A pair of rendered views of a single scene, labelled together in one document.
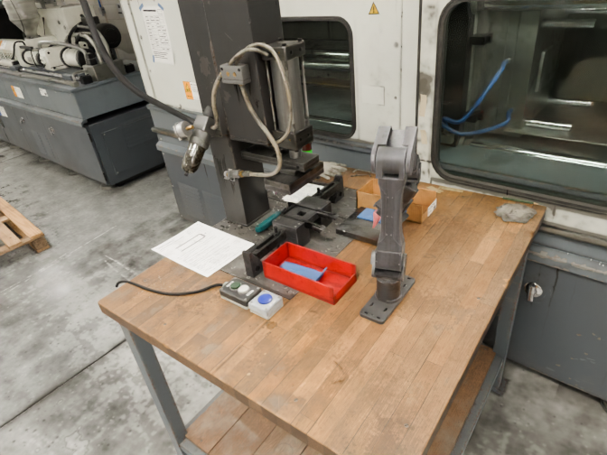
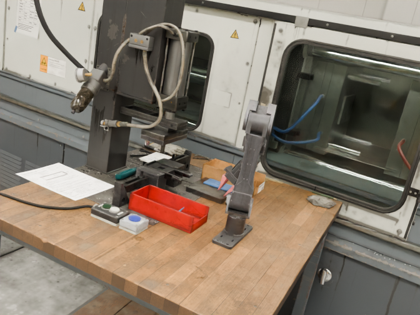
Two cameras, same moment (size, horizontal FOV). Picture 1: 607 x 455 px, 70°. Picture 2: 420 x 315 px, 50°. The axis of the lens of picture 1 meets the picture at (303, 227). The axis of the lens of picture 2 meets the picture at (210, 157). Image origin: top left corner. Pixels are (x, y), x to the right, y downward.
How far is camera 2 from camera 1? 0.51 m
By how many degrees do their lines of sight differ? 21
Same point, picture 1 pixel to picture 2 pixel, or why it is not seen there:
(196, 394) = not seen: outside the picture
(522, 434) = not seen: outside the picture
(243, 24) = (159, 8)
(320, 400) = (187, 286)
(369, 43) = (226, 59)
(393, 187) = (256, 142)
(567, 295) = (349, 280)
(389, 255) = (242, 196)
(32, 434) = not seen: outside the picture
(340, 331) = (198, 249)
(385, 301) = (232, 235)
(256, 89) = (155, 57)
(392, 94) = (237, 100)
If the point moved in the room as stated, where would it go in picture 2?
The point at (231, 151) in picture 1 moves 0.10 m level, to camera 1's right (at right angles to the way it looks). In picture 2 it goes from (114, 104) to (139, 107)
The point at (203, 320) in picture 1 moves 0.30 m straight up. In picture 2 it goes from (77, 228) to (86, 134)
